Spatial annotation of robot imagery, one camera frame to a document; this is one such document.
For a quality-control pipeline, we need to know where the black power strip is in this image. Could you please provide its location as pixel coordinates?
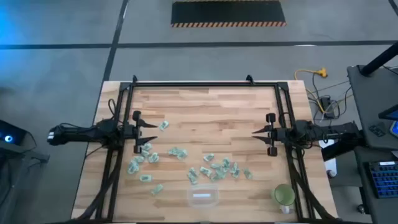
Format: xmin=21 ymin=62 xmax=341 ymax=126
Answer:
xmin=320 ymin=95 xmax=336 ymax=119

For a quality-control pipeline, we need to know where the clear plastic container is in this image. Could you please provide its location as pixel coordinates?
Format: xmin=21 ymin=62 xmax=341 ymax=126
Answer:
xmin=186 ymin=183 xmax=220 ymax=208

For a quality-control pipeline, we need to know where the green mug white handle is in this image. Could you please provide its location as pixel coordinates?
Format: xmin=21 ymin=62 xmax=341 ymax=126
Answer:
xmin=271 ymin=183 xmax=296 ymax=215

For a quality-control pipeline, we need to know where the small black controller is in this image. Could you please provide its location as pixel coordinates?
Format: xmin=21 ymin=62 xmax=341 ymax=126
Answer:
xmin=368 ymin=123 xmax=387 ymax=138

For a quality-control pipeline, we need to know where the black left wrist camera cable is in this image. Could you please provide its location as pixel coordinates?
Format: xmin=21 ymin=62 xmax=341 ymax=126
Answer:
xmin=107 ymin=98 xmax=121 ymax=125

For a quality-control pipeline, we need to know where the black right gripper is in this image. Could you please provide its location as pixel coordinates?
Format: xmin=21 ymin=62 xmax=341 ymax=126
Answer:
xmin=251 ymin=113 xmax=289 ymax=157

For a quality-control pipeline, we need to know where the yellow extension cord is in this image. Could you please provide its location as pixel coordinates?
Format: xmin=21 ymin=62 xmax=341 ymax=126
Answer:
xmin=294 ymin=67 xmax=329 ymax=114

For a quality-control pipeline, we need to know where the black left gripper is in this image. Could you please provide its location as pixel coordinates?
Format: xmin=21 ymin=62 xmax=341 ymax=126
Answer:
xmin=123 ymin=110 xmax=159 ymax=154

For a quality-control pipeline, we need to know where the black hazard striped floor mat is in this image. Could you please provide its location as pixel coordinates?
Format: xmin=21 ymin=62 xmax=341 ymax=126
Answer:
xmin=170 ymin=0 xmax=287 ymax=28

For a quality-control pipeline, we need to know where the black aluminium table frame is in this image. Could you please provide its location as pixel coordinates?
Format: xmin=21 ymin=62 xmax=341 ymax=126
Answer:
xmin=71 ymin=74 xmax=340 ymax=223

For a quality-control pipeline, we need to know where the dark grey cart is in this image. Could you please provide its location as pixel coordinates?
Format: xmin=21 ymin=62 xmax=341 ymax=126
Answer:
xmin=0 ymin=130 xmax=51 ymax=224

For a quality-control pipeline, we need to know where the dark grey desk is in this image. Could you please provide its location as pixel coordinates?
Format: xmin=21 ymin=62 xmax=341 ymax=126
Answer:
xmin=346 ymin=63 xmax=398 ymax=151
xmin=353 ymin=145 xmax=398 ymax=224

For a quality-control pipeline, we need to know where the black computer blue light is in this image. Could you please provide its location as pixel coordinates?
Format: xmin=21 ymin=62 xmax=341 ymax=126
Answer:
xmin=0 ymin=119 xmax=27 ymax=147

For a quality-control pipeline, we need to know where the blue backlit keyboard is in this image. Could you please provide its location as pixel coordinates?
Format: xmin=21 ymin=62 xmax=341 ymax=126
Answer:
xmin=363 ymin=160 xmax=398 ymax=200

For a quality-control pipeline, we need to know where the monitor with blue screen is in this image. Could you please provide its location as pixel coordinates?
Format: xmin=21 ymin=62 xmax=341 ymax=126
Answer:
xmin=377 ymin=104 xmax=398 ymax=138

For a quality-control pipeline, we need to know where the black pole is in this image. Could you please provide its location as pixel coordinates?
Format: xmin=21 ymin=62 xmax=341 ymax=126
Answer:
xmin=359 ymin=41 xmax=398 ymax=77

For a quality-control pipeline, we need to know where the black desk foot bar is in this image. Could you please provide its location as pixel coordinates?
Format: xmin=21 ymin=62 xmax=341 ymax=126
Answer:
xmin=321 ymin=136 xmax=366 ymax=162

